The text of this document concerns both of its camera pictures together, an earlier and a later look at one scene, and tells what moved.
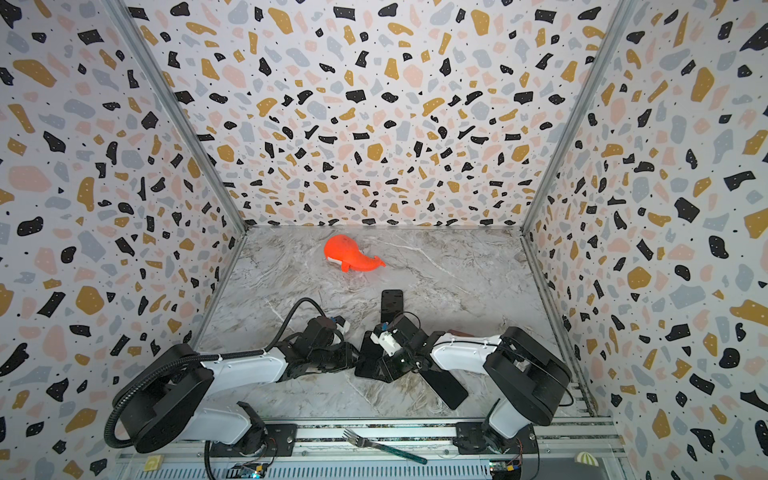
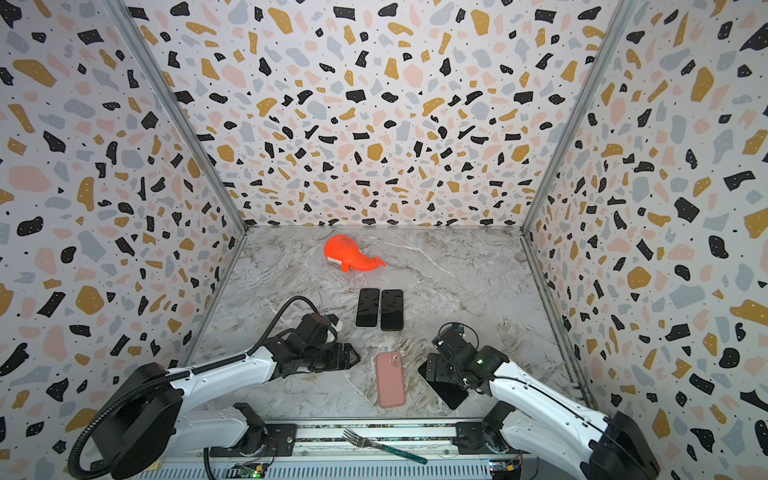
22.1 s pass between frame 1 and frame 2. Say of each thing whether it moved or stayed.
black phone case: stayed
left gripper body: stayed
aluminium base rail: stayed
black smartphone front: moved
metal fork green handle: stayed
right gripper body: moved
